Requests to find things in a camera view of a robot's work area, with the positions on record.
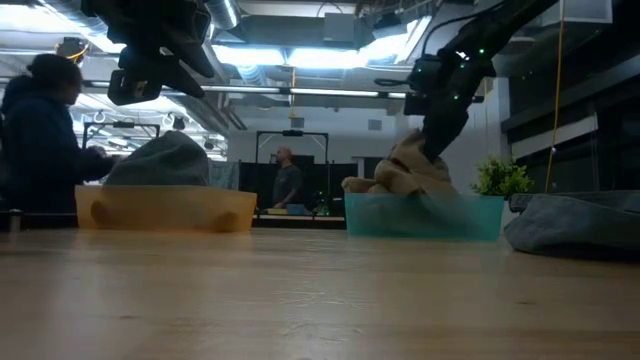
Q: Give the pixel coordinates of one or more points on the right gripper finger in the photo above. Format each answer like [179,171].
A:
[440,140]

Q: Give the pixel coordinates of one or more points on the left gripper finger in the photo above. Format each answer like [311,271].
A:
[197,55]
[177,80]

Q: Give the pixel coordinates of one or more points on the grey baseball cap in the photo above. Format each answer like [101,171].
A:
[575,225]
[160,160]

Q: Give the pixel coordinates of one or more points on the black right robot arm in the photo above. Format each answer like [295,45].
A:
[500,25]

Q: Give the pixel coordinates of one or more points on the small green potted plant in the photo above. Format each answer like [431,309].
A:
[500,177]

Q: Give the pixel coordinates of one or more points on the teal plastic bin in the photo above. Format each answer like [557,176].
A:
[380,220]

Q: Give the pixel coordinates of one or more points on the grey ceiling air unit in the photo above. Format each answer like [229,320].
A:
[345,27]

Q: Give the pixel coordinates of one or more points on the long ceiling light bar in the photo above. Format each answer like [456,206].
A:
[330,92]

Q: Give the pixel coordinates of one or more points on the black partition screen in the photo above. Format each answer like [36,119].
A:
[320,180]

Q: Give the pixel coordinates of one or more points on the orange plastic bin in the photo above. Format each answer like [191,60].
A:
[165,210]

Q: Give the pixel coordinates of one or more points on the person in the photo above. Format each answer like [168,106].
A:
[35,150]
[287,185]

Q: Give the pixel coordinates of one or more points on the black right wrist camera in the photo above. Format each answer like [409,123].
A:
[414,104]

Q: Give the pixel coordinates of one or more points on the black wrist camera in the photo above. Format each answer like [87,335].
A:
[414,104]
[130,87]

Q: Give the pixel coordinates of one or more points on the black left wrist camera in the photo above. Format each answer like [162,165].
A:
[130,87]

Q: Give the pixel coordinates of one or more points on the grey wall vent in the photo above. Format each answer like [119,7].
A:
[375,125]
[297,123]

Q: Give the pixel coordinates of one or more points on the black camera rig frame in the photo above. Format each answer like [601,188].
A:
[122,124]
[292,133]

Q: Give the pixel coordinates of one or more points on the black aluminium table frame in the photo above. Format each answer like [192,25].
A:
[45,221]

